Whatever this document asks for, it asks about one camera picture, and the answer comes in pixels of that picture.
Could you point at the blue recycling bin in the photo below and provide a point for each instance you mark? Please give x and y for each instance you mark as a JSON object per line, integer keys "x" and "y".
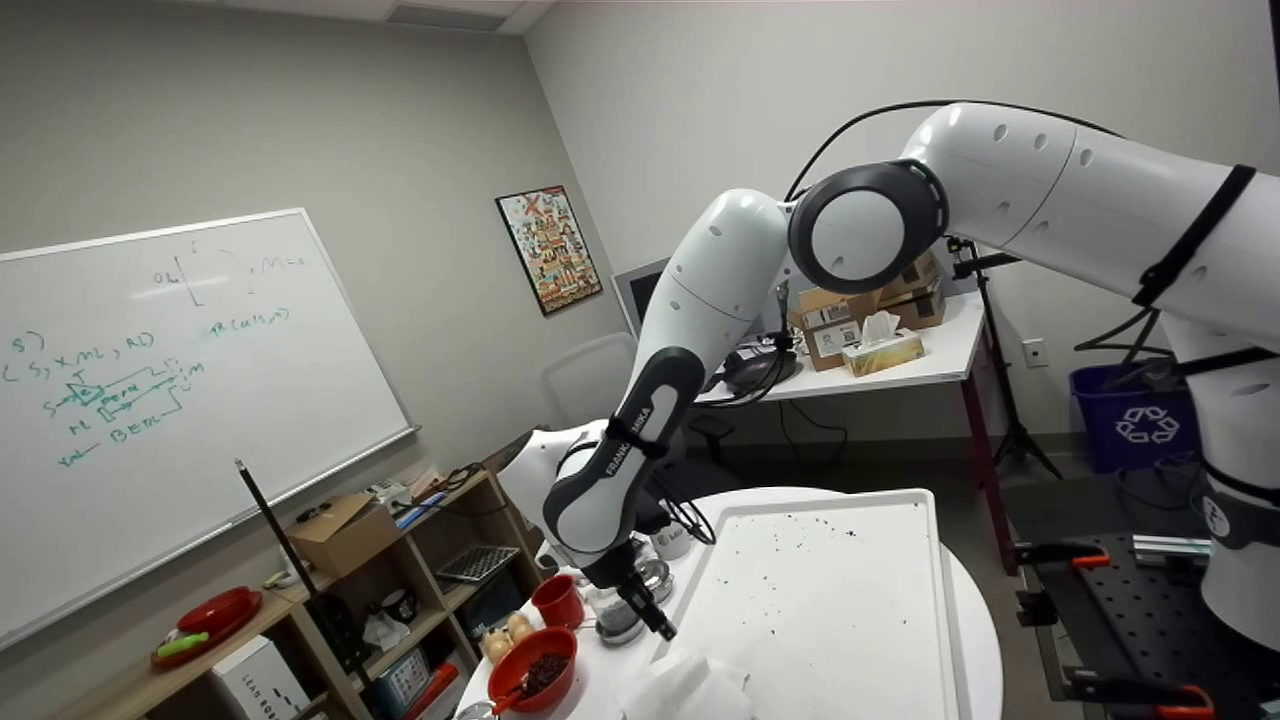
{"x": 1132, "y": 422}

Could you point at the green and red toy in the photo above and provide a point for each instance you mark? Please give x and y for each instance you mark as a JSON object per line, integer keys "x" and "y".
{"x": 182, "y": 648}

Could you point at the small round metal tin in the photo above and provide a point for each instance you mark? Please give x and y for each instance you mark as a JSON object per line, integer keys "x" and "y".
{"x": 659, "y": 573}

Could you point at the framed colourful poster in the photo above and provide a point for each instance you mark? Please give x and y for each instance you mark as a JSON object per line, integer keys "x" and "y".
{"x": 548, "y": 250}

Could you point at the pile of cardboard boxes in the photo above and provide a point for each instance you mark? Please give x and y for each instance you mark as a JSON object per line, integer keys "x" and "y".
{"x": 852, "y": 313}

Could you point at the wooden shelf unit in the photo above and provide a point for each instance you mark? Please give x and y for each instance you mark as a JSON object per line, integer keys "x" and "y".
{"x": 427, "y": 573}

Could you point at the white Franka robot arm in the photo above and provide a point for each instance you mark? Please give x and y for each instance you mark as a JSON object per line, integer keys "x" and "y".
{"x": 1043, "y": 202}

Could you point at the black robot workbench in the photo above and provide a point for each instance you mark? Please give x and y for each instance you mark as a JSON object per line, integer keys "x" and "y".
{"x": 1144, "y": 626}

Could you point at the black computer monitor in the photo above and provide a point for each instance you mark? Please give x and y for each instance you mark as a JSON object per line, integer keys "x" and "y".
{"x": 643, "y": 293}

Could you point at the black tripod camera stand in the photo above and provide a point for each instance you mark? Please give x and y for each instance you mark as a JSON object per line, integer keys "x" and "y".
{"x": 1001, "y": 384}

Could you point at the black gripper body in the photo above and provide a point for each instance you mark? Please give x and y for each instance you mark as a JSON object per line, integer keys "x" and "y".
{"x": 623, "y": 565}

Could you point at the red cup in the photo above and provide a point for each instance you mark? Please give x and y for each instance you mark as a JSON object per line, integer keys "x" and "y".
{"x": 556, "y": 602}

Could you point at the white desk with red leg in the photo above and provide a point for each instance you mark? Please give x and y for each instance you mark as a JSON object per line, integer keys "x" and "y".
{"x": 934, "y": 363}

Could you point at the grey office chair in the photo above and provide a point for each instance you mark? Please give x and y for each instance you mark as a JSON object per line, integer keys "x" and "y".
{"x": 586, "y": 383}

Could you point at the white appliance box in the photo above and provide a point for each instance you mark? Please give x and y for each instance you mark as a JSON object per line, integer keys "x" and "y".
{"x": 263, "y": 681}

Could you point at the thin black pole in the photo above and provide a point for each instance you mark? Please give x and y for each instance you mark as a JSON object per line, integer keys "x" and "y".
{"x": 281, "y": 532}

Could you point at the white plastic tray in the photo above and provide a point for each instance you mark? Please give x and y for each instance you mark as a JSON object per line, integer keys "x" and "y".
{"x": 825, "y": 614}

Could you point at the small open cardboard box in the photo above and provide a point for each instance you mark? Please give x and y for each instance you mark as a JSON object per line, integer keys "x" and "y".
{"x": 340, "y": 532}

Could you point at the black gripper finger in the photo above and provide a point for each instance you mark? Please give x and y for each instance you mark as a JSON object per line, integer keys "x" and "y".
{"x": 643, "y": 614}
{"x": 659, "y": 602}

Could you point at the whiteboard with green writing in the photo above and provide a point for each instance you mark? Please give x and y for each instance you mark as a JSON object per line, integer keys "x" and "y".
{"x": 203, "y": 400}

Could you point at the red plate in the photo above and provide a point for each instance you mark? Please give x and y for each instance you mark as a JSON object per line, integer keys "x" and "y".
{"x": 221, "y": 614}

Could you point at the round white table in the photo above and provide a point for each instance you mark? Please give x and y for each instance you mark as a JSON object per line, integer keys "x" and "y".
{"x": 983, "y": 655}

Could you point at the red bowl with dark contents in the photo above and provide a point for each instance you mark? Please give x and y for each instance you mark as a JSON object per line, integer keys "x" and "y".
{"x": 535, "y": 674}

